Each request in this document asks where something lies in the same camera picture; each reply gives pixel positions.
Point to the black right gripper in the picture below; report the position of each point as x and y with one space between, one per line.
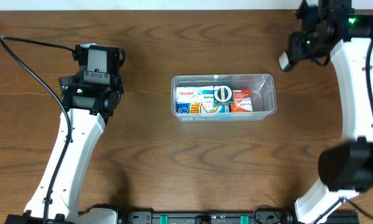
297 50

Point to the dark syrup bottle white cap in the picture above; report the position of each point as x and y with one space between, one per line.
285 63

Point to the red Panadol ActiFast box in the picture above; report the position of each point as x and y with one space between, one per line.
242 101

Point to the green Zam-Buk box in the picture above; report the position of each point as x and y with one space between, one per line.
223 95

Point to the white blue Panadol box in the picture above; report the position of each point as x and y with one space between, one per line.
192 94

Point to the blue Kool Fever box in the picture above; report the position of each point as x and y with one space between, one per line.
201 107

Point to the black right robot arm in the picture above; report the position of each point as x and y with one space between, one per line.
344 39

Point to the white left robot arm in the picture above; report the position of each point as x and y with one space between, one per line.
65 194

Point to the clear plastic container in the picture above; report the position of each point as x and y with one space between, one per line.
263 95

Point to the black mounting rail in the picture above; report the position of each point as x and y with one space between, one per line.
274 216

